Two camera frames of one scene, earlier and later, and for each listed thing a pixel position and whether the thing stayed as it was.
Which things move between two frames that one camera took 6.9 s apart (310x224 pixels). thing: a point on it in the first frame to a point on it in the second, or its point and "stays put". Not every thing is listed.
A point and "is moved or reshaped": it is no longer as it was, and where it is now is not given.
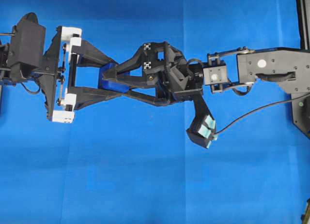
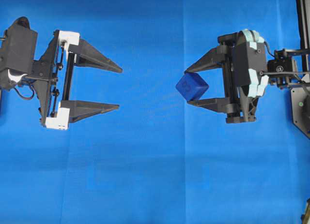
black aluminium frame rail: [302, 20] stays put
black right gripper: [178, 79] to [245, 78]
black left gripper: [60, 106] to [54, 112]
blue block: [105, 82] is moved or reshaped
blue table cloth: [125, 160] stays put
